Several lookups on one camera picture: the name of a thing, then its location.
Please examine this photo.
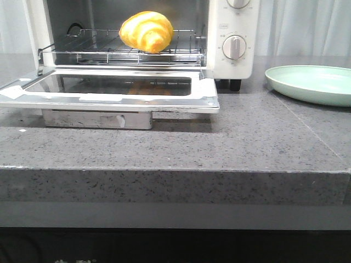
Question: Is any orange striped croissant bread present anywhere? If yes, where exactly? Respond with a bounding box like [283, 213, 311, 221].
[119, 11, 173, 54]

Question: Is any glass oven door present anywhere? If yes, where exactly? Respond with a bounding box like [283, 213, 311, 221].
[1, 66, 220, 129]

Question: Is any lower oven control knob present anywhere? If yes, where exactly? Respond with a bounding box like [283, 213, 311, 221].
[222, 35, 246, 60]

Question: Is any oven control knob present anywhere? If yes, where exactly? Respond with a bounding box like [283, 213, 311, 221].
[222, 35, 246, 60]
[227, 0, 250, 9]

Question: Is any white Toshiba toaster oven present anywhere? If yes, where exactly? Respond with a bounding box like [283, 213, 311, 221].
[23, 1, 260, 91]

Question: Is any upper oven control knob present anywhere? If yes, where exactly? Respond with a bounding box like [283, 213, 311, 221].
[227, 0, 250, 9]

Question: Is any grey stone counter block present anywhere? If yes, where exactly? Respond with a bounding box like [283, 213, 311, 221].
[1, 57, 350, 230]

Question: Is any light green round plate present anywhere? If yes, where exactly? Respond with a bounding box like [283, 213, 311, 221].
[265, 65, 350, 107]

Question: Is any metal wire oven rack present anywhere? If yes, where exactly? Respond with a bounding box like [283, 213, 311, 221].
[38, 29, 207, 67]

